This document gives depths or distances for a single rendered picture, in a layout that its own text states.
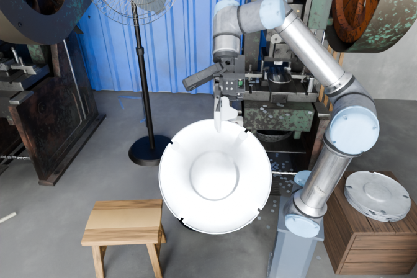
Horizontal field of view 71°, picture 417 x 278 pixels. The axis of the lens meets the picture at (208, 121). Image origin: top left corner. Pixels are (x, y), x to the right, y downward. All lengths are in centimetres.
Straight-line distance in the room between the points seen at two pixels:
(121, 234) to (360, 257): 115
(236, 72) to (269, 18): 15
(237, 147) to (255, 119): 96
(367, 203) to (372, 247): 20
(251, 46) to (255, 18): 116
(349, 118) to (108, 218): 116
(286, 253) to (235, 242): 42
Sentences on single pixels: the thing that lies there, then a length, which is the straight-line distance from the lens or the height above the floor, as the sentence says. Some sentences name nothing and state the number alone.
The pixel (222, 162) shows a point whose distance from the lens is 75.
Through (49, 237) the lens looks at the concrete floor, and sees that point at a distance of 203.
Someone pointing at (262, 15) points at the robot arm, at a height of 130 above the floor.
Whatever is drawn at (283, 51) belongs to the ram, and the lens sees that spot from 168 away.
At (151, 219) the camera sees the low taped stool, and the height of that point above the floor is 33.
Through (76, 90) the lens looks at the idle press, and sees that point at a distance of 259.
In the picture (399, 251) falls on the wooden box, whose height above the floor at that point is 21.
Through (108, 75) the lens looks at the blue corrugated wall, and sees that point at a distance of 332.
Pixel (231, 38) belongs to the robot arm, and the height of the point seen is 124.
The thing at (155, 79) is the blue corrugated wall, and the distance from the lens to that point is 315.
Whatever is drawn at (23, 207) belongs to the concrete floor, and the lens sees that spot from 228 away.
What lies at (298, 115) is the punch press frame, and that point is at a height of 61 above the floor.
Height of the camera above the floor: 148
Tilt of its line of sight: 33 degrees down
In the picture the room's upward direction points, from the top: straight up
